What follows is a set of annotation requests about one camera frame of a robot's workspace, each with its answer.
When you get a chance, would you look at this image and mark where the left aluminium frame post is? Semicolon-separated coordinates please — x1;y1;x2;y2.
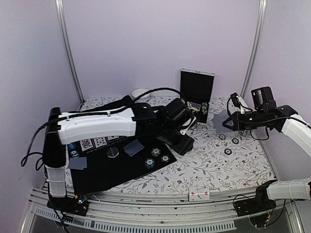
55;0;85;104

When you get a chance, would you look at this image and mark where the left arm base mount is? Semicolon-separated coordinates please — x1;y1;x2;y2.
47;193;89;216

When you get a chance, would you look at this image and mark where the aluminium poker case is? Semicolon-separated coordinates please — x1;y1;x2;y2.
180;68;215;127

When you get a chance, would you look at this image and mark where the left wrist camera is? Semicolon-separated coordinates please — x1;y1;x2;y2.
180;116;196;135

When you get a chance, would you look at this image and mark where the blue playing card deck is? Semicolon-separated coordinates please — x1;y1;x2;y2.
211;110;232;135

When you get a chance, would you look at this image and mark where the blue round button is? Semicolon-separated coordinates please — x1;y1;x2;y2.
68;143;76;150

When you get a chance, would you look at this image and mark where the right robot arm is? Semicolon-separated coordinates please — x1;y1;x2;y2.
223;86;311;212

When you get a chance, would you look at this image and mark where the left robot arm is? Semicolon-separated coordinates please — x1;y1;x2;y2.
34;87;196;211

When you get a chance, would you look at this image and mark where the face up king card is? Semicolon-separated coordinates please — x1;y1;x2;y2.
79;139;94;151

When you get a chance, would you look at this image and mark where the black poker mat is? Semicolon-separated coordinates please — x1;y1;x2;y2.
65;136;177;195

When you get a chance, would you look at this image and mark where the card box in case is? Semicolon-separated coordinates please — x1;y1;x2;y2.
188;101;201;112

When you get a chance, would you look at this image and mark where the white ceramic bowl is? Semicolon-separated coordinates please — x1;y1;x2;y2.
131;88;151;101

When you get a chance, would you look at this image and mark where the dealt card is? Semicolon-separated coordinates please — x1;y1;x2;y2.
68;157;84;170
123;141;140;156

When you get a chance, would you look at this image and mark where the face up ten card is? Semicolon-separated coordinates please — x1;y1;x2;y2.
93;137;107;148

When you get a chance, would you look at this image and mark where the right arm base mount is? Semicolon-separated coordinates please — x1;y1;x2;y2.
232;195;276;228

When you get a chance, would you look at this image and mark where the aluminium front rail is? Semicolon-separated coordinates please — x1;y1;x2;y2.
21;186;299;233

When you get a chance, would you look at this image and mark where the clear dealer puck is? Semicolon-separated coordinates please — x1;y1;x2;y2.
106;147;119;158

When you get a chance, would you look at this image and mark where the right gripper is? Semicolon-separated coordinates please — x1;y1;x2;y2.
224;109;267;131

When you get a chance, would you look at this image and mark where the right aluminium frame post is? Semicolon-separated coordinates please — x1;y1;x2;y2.
241;0;267;98

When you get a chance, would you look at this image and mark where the aluminium frame post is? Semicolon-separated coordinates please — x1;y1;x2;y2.
241;0;267;98
55;0;85;104

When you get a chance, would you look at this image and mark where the dropped face up card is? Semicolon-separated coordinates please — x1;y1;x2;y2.
189;186;210;201

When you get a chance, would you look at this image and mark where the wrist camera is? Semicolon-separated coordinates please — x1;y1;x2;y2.
230;93;252;114
180;116;196;135

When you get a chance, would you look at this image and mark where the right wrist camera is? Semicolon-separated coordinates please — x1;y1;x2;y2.
230;93;252;114

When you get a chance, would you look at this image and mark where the face up ace card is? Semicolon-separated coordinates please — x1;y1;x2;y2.
107;136;119;142

